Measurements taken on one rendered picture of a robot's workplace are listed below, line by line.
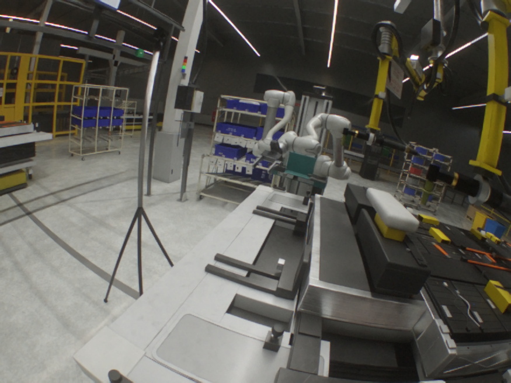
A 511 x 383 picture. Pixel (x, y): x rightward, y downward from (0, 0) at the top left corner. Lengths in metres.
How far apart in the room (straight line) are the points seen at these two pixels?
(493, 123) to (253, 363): 0.86
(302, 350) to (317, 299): 0.14
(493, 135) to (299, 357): 0.75
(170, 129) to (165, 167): 0.70
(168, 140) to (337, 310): 3.86
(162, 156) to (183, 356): 3.91
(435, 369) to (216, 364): 0.54
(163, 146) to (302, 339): 3.94
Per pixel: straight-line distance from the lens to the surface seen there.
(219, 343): 0.61
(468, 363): 0.77
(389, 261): 0.62
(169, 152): 4.17
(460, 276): 1.04
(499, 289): 1.05
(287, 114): 2.34
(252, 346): 0.62
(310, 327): 0.65
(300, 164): 2.59
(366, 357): 0.81
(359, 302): 0.66
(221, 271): 0.79
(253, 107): 3.45
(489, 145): 0.73
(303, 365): 0.58
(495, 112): 0.75
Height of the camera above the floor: 1.35
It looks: 17 degrees down
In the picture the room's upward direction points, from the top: 11 degrees clockwise
